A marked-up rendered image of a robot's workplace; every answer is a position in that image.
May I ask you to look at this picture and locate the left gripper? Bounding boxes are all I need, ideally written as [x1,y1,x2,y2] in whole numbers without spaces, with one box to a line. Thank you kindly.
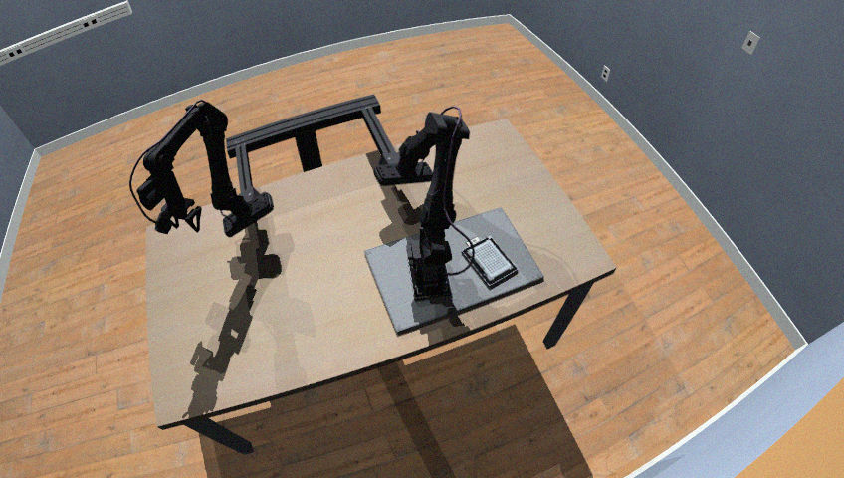
[406,238,452,277]

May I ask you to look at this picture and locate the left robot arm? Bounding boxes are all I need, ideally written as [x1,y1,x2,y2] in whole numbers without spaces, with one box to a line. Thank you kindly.
[376,112,470,266]

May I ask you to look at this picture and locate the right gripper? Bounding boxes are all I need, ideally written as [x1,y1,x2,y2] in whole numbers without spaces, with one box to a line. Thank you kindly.
[156,187,202,233]

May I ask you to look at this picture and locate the white multi-well plate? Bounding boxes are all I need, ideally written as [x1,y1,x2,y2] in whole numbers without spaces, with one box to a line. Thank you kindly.
[474,240,512,279]

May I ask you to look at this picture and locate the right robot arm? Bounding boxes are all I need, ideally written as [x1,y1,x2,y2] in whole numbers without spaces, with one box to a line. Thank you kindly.
[136,102,270,234]

